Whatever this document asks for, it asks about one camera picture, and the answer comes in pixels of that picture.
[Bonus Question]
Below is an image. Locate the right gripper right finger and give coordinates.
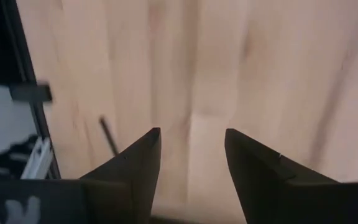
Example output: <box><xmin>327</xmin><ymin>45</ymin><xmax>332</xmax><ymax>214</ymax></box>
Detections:
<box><xmin>224</xmin><ymin>128</ymin><xmax>358</xmax><ymax>224</ymax></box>

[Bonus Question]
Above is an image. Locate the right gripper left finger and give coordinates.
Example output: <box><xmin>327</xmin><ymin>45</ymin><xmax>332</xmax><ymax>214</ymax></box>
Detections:
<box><xmin>0</xmin><ymin>126</ymin><xmax>162</xmax><ymax>224</ymax></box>

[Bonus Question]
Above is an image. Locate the black paintbrush silver ferrule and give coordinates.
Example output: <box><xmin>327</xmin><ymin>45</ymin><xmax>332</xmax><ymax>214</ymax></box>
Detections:
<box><xmin>99</xmin><ymin>116</ymin><xmax>120</xmax><ymax>157</ymax></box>

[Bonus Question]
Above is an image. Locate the black table clamp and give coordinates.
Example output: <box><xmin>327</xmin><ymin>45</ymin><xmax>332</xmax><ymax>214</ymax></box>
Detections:
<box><xmin>9</xmin><ymin>83</ymin><xmax>53</xmax><ymax>103</ymax></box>

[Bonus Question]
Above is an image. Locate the silver aluminium bracket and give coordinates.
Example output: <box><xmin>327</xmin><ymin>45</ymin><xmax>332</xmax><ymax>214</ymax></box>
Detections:
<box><xmin>20</xmin><ymin>136</ymin><xmax>55</xmax><ymax>180</ymax></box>

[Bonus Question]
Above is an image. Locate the black aluminium rig frame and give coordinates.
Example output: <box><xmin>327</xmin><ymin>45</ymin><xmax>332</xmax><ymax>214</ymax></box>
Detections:
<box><xmin>1</xmin><ymin>0</ymin><xmax>62</xmax><ymax>180</ymax></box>

